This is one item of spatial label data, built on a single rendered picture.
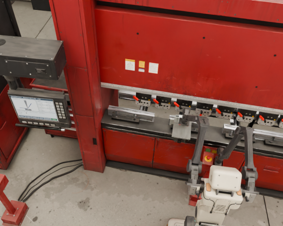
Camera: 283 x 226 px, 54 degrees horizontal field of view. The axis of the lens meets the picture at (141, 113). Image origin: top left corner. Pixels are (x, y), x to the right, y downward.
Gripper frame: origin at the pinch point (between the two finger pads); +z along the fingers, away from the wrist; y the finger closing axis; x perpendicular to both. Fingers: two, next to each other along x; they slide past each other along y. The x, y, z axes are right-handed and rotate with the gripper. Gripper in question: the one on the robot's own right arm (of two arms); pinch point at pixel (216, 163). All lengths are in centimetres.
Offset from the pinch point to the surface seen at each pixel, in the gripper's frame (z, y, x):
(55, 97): -94, -14, 142
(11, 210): 30, -96, 197
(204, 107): -41, 37, 26
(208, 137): -9.0, 22.8, 13.5
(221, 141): -9.3, 22.0, 0.5
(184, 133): -24.5, 13.2, 38.2
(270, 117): -41, 43, -36
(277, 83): -79, 52, -27
